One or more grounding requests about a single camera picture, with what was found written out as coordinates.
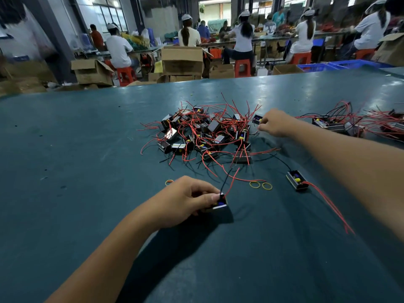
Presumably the person's right hand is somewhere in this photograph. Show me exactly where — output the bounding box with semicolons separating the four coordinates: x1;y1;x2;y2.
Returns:
258;109;298;138

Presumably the person's left hand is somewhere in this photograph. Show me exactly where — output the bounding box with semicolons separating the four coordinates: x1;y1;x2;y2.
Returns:
148;176;222;228

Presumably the central pile of wired modules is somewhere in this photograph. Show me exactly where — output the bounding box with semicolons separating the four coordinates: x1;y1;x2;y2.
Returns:
140;98;279;181

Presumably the person's right forearm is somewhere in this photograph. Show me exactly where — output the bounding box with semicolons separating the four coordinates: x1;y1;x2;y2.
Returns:
287;120;404;240

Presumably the person's left forearm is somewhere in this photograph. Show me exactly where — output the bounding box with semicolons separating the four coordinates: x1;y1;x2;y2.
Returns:
47;208;168;303

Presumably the shallow cardboard box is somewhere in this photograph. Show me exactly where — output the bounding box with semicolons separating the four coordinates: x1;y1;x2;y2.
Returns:
271;64;304;75

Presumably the blue plastic crate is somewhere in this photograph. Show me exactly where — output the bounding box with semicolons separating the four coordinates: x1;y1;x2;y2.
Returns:
297;64;338;72
328;59;393;69

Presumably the low cardboard box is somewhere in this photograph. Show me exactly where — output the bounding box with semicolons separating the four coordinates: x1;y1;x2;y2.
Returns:
209;64;236;80

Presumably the large closed cardboard box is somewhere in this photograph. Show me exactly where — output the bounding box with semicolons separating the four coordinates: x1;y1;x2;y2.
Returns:
162;47;205;76

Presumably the tilted cardboard box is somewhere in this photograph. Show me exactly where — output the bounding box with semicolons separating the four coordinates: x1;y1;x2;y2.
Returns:
372;32;404;66

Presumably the open cardboard box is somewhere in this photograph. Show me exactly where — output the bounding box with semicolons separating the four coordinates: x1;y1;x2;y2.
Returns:
71;58;116;86

